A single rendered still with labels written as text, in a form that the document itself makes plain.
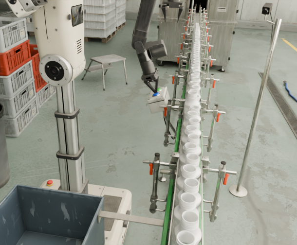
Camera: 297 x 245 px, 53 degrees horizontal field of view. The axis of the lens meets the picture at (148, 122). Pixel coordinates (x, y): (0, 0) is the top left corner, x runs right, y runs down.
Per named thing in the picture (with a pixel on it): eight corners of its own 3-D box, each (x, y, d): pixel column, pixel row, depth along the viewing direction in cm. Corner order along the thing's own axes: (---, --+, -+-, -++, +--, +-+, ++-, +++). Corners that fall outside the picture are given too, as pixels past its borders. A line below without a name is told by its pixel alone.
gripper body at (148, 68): (158, 71, 138) (154, 56, 135) (156, 78, 129) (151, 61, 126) (145, 74, 139) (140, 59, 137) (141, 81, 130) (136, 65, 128)
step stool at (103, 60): (104, 74, 507) (103, 50, 488) (128, 84, 469) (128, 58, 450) (81, 79, 477) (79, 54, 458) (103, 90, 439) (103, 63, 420)
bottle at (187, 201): (174, 259, 72) (180, 208, 65) (166, 240, 78) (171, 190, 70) (196, 255, 74) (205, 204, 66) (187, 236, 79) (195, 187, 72)
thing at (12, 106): (14, 118, 300) (10, 98, 290) (-26, 116, 300) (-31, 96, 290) (37, 96, 354) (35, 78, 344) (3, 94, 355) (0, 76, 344)
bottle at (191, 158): (198, 207, 89) (206, 162, 81) (178, 208, 88) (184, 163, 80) (193, 194, 94) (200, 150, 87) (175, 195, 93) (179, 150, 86)
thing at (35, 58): (34, 75, 352) (31, 57, 342) (1, 73, 355) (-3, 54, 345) (54, 61, 406) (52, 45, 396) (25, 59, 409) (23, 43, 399)
